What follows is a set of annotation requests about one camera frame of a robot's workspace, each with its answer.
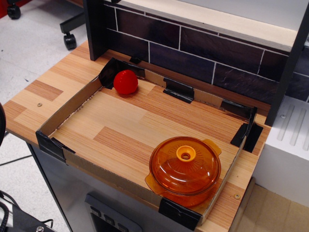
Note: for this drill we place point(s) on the orange transparent pot lid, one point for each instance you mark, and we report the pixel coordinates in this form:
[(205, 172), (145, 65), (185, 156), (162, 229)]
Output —
[(185, 166)]

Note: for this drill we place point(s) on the dark tile backsplash panel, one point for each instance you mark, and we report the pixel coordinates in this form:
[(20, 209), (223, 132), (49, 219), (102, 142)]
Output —
[(247, 62)]

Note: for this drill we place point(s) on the grey toy oven front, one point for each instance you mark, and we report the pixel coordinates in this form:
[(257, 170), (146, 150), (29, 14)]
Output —
[(106, 219)]

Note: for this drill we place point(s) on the white ridged sink counter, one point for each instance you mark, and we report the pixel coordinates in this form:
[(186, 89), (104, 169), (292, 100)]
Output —
[(283, 166)]

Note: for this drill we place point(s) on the orange transparent pot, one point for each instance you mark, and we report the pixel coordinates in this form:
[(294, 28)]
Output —
[(183, 193)]

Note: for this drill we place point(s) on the red ball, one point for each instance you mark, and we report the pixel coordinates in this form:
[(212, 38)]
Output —
[(125, 82)]

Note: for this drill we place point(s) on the black office chair base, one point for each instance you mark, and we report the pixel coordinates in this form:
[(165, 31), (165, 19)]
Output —
[(13, 11)]

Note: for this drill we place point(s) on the cardboard fence with black tape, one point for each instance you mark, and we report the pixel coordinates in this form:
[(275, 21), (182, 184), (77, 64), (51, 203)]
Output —
[(100, 142)]

